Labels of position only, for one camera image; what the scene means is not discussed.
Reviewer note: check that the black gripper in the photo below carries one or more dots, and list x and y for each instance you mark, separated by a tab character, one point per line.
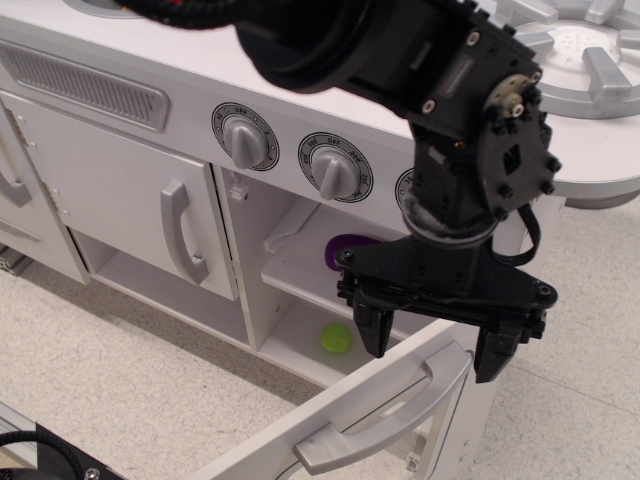
469	286

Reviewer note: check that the white oven door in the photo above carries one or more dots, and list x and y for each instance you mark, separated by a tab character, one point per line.
450	445

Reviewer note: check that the silver oven door handle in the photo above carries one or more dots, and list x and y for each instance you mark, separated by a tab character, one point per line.
329	448

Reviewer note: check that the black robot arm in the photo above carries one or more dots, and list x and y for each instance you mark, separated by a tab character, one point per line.
468	90

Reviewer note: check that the silver right oven knob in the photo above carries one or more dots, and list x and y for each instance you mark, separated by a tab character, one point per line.
403	186

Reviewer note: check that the silver oven knob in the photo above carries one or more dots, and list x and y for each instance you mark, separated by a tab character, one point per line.
403	186
245	137
336	168

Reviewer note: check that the silver middle oven knob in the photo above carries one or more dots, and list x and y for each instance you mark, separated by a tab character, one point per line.
336	168

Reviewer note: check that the silver left oven knob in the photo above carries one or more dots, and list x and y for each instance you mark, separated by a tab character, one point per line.
245	137

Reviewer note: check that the green toy ball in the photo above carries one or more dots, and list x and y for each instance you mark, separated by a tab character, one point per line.
336	338

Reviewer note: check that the purple toy item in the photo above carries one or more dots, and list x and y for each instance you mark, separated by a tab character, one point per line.
342	241

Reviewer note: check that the white cabinet door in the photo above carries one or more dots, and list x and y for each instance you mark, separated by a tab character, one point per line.
107	186

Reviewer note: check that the silver right stove burner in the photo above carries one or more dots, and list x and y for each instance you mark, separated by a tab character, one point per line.
588	50

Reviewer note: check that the white far left door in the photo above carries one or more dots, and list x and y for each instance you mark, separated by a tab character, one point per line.
29	221

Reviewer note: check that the silver vent grille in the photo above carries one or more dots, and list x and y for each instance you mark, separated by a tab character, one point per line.
83	85

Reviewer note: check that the silver cabinet door handle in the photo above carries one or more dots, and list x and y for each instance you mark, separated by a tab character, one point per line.
174	202

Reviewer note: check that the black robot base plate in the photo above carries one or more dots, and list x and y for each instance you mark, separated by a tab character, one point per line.
55	458

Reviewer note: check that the silver far left handle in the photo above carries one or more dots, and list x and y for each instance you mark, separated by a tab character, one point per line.
13	182

